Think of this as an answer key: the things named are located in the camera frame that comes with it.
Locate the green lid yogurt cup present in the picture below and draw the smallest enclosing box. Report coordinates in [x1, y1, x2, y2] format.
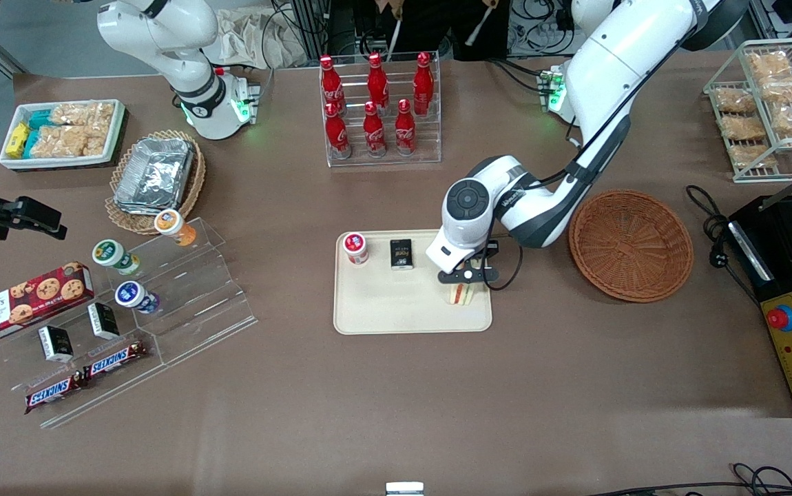
[91, 238, 141, 277]

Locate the black countertop appliance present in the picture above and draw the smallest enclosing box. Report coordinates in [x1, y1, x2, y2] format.
[727, 194, 792, 419]

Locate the light oval wicker basket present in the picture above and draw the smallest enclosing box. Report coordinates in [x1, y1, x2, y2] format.
[105, 129, 207, 236]

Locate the person in black clothing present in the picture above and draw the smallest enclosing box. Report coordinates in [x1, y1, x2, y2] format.
[351, 0, 511, 62]

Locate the black arm base cable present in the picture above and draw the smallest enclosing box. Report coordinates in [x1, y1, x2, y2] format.
[484, 57, 550, 95]

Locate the red cola bottle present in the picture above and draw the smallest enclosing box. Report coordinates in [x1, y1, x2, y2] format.
[324, 101, 353, 161]
[366, 52, 390, 115]
[394, 98, 418, 157]
[362, 101, 388, 158]
[319, 54, 346, 116]
[413, 51, 435, 117]

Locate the red lid yogurt cup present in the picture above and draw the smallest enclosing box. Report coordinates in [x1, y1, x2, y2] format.
[343, 231, 371, 267]

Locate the white wire snack rack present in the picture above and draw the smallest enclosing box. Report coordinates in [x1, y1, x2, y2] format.
[703, 37, 792, 184]

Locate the clear acrylic bottle rack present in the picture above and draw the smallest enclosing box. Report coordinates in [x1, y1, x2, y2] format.
[318, 50, 443, 169]

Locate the blue lid yogurt cup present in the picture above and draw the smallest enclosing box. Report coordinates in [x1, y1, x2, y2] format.
[114, 280, 161, 316]

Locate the beige plastic tray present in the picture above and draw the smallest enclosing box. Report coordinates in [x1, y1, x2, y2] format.
[333, 228, 493, 336]

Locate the black power cable with plug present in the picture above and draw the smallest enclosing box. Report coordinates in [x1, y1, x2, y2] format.
[685, 184, 762, 304]

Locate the brown round wicker basket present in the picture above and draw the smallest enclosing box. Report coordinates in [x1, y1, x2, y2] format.
[568, 189, 696, 304]

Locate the crumpled beige paper bag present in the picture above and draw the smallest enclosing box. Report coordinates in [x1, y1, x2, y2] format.
[202, 6, 309, 70]

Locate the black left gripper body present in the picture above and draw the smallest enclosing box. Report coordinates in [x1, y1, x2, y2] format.
[437, 241, 501, 286]

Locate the yellow snack packet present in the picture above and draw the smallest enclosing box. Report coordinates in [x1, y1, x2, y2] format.
[6, 122, 31, 160]

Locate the clear acrylic step display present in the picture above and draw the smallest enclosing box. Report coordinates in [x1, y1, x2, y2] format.
[0, 216, 260, 430]

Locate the red Walkers cookie box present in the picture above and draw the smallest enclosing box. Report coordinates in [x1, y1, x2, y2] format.
[0, 260, 96, 347]

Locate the aluminium foil container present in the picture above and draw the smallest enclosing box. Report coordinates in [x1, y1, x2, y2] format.
[113, 136, 196, 215]

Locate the white rectangular snack tray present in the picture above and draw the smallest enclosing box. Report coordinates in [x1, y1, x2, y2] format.
[0, 99, 128, 172]

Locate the Snickers chocolate bar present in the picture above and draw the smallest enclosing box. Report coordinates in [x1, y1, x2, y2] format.
[23, 375, 89, 415]
[83, 339, 149, 382]

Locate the orange lid yogurt cup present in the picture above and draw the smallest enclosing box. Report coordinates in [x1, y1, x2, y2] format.
[154, 208, 198, 248]

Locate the black floor cable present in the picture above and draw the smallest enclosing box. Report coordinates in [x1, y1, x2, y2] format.
[587, 462, 792, 496]

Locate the small black box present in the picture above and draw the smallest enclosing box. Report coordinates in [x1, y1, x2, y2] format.
[87, 301, 122, 341]
[37, 324, 75, 364]
[389, 238, 415, 271]

